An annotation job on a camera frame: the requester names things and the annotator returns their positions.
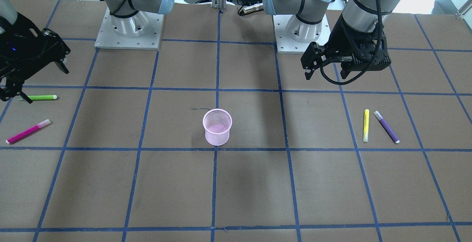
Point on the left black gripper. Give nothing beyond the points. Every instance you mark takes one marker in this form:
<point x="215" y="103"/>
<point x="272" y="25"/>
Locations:
<point x="342" y="36"/>

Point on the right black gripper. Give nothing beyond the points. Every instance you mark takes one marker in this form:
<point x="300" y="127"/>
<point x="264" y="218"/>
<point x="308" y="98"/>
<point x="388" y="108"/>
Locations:
<point x="27" y="55"/>

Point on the pink marker pen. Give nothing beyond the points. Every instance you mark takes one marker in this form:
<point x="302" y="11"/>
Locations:
<point x="28" y="132"/>

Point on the purple marker pen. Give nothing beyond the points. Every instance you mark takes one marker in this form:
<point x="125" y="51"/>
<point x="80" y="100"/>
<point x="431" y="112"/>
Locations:
<point x="387" y="128"/>

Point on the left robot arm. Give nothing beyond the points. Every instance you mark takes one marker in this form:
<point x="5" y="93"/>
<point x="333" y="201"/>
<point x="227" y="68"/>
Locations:
<point x="361" y="15"/>

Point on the pink mesh cup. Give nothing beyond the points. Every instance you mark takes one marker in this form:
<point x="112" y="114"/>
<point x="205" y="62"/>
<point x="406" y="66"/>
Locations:
<point x="217" y="124"/>

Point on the green marker pen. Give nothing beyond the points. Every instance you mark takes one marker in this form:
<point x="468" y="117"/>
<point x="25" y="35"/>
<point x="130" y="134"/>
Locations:
<point x="42" y="97"/>

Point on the yellow marker pen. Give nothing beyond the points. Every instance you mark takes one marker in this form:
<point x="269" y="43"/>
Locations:
<point x="365" y="133"/>

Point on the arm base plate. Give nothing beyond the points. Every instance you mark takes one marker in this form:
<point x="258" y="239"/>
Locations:
<point x="294" y="36"/>
<point x="141" y="32"/>

